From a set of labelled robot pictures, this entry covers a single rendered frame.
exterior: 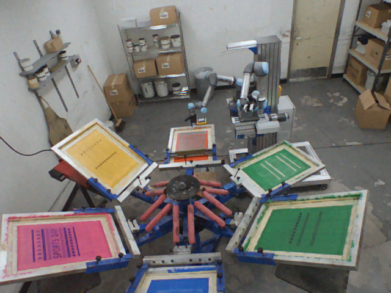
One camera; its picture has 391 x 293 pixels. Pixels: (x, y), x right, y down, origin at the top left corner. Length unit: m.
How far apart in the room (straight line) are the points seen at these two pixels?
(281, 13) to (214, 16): 1.39
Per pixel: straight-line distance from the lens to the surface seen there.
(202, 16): 6.33
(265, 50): 3.20
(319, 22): 6.88
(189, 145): 3.42
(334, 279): 2.38
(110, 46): 6.79
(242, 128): 3.34
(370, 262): 3.72
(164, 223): 2.55
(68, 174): 3.33
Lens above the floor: 2.98
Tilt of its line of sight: 37 degrees down
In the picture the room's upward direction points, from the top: 9 degrees counter-clockwise
